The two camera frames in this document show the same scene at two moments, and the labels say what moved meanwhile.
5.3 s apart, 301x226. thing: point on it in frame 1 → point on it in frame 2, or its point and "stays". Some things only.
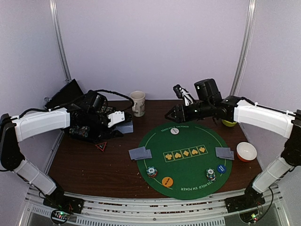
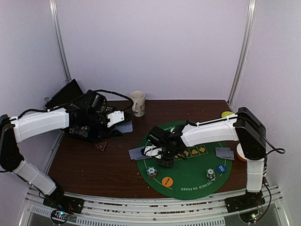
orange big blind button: [167, 181] stays
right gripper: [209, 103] → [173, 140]
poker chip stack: [210, 174] stays
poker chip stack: [151, 172] stays
